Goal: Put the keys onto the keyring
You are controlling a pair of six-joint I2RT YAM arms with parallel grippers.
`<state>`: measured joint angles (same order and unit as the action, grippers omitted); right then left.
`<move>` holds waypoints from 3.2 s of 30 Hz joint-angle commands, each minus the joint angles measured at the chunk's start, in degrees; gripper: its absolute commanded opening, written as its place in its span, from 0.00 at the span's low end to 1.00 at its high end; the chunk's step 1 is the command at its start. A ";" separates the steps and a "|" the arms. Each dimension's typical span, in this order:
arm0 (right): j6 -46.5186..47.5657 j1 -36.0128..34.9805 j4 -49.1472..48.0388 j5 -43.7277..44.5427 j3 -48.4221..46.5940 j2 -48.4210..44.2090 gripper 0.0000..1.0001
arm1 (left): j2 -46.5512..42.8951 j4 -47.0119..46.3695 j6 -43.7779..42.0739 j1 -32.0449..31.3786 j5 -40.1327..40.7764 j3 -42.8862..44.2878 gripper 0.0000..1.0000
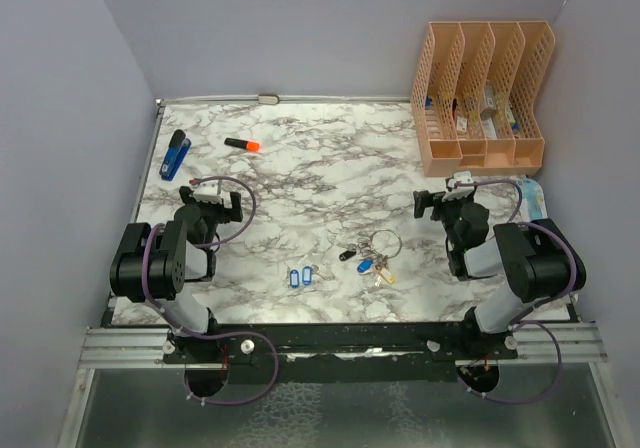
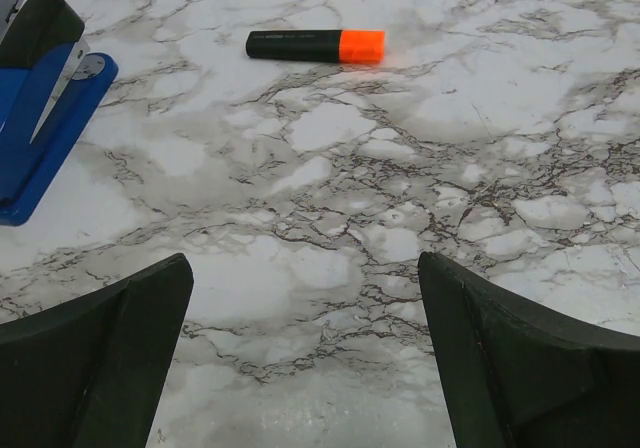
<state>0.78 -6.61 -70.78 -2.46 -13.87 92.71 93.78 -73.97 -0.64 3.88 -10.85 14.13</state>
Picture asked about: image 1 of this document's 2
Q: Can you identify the keyring with key bunch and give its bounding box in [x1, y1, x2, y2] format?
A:
[338, 228, 403, 287]

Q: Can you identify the blue tag key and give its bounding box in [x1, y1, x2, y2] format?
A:
[301, 265, 320, 286]
[289, 269, 300, 288]

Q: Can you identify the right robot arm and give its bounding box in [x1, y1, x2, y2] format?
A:
[413, 190, 587, 359]

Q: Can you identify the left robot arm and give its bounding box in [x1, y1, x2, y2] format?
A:
[109, 186, 243, 363]

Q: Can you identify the blue stapler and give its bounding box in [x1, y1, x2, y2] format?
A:
[159, 129, 192, 181]

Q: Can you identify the orange black highlighter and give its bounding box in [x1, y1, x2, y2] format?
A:
[224, 138, 260, 152]

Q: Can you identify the blue packaged item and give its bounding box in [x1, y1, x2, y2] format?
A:
[518, 178, 548, 222]

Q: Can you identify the peach desk file organizer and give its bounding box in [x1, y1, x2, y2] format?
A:
[410, 21, 555, 177]

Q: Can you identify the white edge clip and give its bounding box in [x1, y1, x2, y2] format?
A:
[257, 93, 280, 105]

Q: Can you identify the black mounting plate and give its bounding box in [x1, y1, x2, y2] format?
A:
[163, 322, 517, 384]

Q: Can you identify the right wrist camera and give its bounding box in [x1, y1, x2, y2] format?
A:
[443, 171, 475, 201]

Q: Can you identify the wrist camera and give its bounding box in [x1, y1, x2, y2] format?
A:
[443, 171, 475, 201]
[191, 180, 223, 204]

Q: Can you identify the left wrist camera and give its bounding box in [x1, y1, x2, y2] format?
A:
[191, 180, 223, 204]

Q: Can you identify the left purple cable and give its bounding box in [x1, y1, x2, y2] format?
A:
[144, 175, 280, 408]

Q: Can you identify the purple cable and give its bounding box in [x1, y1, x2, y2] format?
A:
[144, 175, 280, 408]
[467, 177, 576, 404]

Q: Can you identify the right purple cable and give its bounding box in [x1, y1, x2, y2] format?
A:
[467, 177, 576, 404]

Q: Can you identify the aluminium rail base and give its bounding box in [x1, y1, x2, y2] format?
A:
[78, 323, 608, 369]

